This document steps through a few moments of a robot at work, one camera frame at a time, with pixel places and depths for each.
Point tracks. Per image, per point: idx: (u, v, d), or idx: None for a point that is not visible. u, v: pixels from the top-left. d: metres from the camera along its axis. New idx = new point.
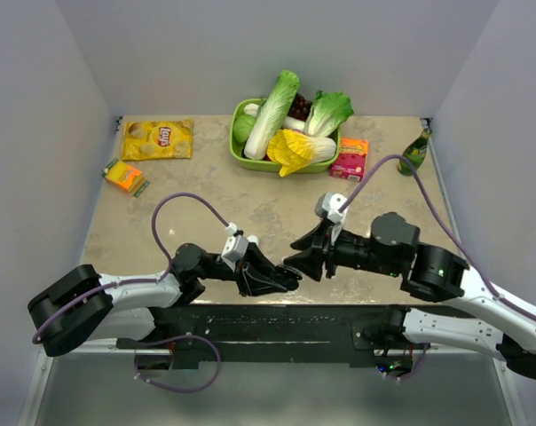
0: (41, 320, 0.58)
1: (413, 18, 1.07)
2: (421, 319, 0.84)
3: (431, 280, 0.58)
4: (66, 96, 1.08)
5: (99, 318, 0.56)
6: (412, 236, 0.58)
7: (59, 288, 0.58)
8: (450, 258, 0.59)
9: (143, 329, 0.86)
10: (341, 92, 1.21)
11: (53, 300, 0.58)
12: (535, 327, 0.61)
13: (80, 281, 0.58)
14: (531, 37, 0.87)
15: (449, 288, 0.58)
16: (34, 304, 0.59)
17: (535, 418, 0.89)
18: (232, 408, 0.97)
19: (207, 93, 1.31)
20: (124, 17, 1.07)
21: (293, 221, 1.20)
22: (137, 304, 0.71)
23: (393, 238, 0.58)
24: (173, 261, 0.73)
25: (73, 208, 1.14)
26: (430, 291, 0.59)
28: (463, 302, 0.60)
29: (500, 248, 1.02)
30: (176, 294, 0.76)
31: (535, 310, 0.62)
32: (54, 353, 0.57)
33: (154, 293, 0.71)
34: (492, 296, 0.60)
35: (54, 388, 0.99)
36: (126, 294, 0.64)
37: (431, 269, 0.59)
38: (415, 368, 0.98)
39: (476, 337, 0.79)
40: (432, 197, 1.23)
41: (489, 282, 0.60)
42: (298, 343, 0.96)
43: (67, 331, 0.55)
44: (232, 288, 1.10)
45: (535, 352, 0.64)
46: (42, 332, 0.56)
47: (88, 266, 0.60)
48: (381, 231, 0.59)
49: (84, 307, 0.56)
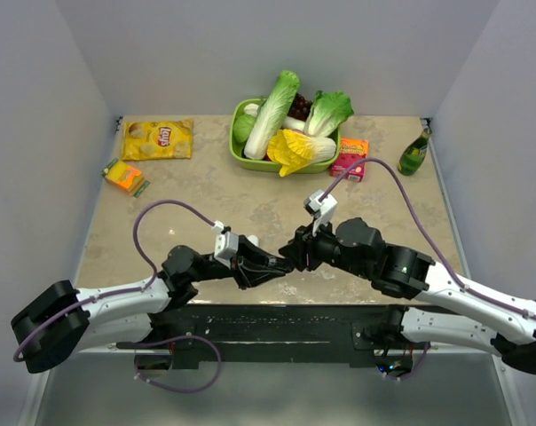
0: (23, 336, 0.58)
1: (413, 18, 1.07)
2: (419, 317, 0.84)
3: (397, 277, 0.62)
4: (66, 95, 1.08)
5: (78, 334, 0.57)
6: (372, 237, 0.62)
7: (40, 305, 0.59)
8: (413, 256, 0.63)
9: (140, 333, 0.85)
10: (341, 92, 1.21)
11: (34, 318, 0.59)
12: (508, 317, 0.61)
13: (57, 298, 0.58)
14: (531, 38, 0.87)
15: (413, 283, 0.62)
16: (16, 321, 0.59)
17: (535, 418, 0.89)
18: (231, 408, 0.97)
19: (207, 93, 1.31)
20: (123, 16, 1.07)
21: (293, 221, 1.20)
22: (123, 315, 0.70)
23: (355, 240, 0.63)
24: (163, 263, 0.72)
25: (72, 208, 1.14)
26: (398, 288, 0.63)
28: (432, 296, 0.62)
29: (500, 248, 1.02)
30: (165, 299, 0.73)
31: (509, 299, 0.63)
32: (36, 369, 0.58)
33: (140, 303, 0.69)
34: (461, 287, 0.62)
35: (54, 388, 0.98)
36: (106, 307, 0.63)
37: (397, 267, 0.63)
38: (415, 368, 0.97)
39: (471, 333, 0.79)
40: (432, 197, 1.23)
41: (454, 275, 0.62)
42: (298, 343, 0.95)
43: (47, 348, 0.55)
44: (232, 289, 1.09)
45: (518, 343, 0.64)
46: (23, 349, 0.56)
47: (65, 283, 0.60)
48: (345, 232, 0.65)
49: (62, 325, 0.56)
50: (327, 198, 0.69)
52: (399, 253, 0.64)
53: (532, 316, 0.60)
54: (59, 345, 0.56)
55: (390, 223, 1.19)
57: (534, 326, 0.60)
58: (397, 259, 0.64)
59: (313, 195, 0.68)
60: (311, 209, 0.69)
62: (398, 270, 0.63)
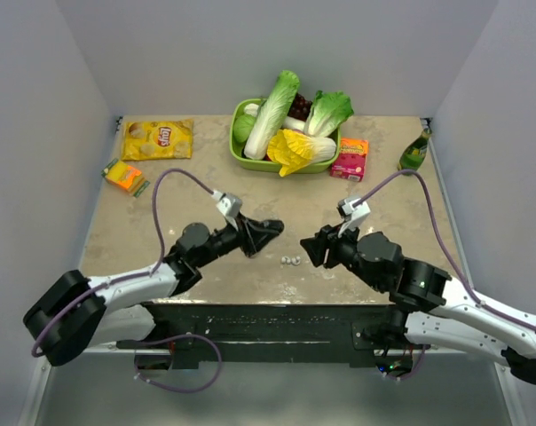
0: (37, 332, 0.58)
1: (413, 18, 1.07)
2: (425, 320, 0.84)
3: (413, 291, 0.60)
4: (66, 95, 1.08)
5: (95, 321, 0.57)
6: (393, 254, 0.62)
7: (51, 297, 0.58)
8: (430, 271, 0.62)
9: (145, 329, 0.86)
10: (341, 92, 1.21)
11: (47, 311, 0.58)
12: (522, 332, 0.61)
13: (67, 289, 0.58)
14: (531, 38, 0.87)
15: (430, 298, 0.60)
16: (28, 319, 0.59)
17: (534, 419, 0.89)
18: (231, 408, 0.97)
19: (207, 92, 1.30)
20: (123, 17, 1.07)
21: (293, 221, 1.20)
22: (133, 301, 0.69)
23: (376, 255, 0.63)
24: (177, 239, 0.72)
25: (72, 208, 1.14)
26: (415, 303, 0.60)
28: (448, 311, 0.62)
29: (500, 248, 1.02)
30: (173, 281, 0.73)
31: (523, 315, 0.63)
32: (57, 361, 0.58)
33: (150, 287, 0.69)
34: (476, 303, 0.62)
35: (54, 388, 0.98)
36: (119, 293, 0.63)
37: (413, 282, 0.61)
38: (415, 368, 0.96)
39: (480, 343, 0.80)
40: (432, 197, 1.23)
41: (470, 291, 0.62)
42: (298, 343, 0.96)
43: (66, 338, 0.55)
44: (232, 289, 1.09)
45: (530, 357, 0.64)
46: (42, 342, 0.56)
47: (74, 272, 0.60)
48: (366, 247, 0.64)
49: (78, 314, 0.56)
50: (362, 205, 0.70)
52: (416, 267, 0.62)
53: None
54: (79, 332, 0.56)
55: (390, 223, 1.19)
57: None
58: (413, 272, 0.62)
59: (349, 199, 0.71)
60: (343, 211, 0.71)
62: (416, 284, 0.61)
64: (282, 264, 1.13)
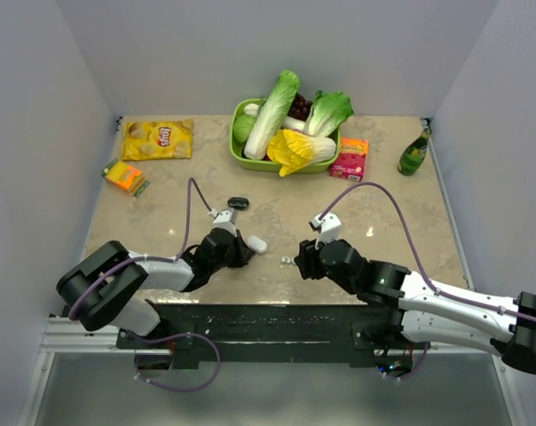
0: (72, 295, 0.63)
1: (413, 19, 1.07)
2: (419, 317, 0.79)
3: (376, 289, 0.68)
4: (66, 94, 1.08)
5: (136, 286, 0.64)
6: (349, 255, 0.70)
7: (92, 264, 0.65)
8: (390, 271, 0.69)
9: (150, 322, 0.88)
10: (341, 92, 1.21)
11: (85, 276, 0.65)
12: (483, 314, 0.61)
13: (112, 255, 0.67)
14: (532, 37, 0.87)
15: (390, 294, 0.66)
16: (63, 281, 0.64)
17: (534, 418, 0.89)
18: (231, 408, 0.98)
19: (206, 93, 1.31)
20: (123, 16, 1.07)
21: (293, 220, 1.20)
22: (160, 283, 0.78)
23: (334, 258, 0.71)
24: (205, 236, 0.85)
25: (72, 207, 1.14)
26: (381, 299, 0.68)
28: (410, 303, 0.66)
29: (500, 248, 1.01)
30: (189, 274, 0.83)
31: (485, 297, 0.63)
32: (89, 327, 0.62)
33: (172, 272, 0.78)
34: (434, 292, 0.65)
35: (53, 389, 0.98)
36: (152, 267, 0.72)
37: (376, 280, 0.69)
38: (415, 368, 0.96)
39: (470, 333, 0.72)
40: (433, 197, 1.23)
41: (428, 280, 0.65)
42: (298, 343, 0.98)
43: (109, 297, 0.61)
44: (232, 291, 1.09)
45: (504, 343, 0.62)
46: (80, 304, 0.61)
47: (117, 243, 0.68)
48: (327, 253, 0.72)
49: (122, 276, 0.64)
50: (330, 218, 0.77)
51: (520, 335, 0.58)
52: (381, 268, 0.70)
53: (506, 311, 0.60)
54: (120, 296, 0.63)
55: (390, 223, 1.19)
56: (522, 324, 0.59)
57: (509, 321, 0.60)
58: (379, 272, 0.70)
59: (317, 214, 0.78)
60: (312, 225, 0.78)
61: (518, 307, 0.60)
62: (378, 283, 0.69)
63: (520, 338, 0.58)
64: (282, 264, 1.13)
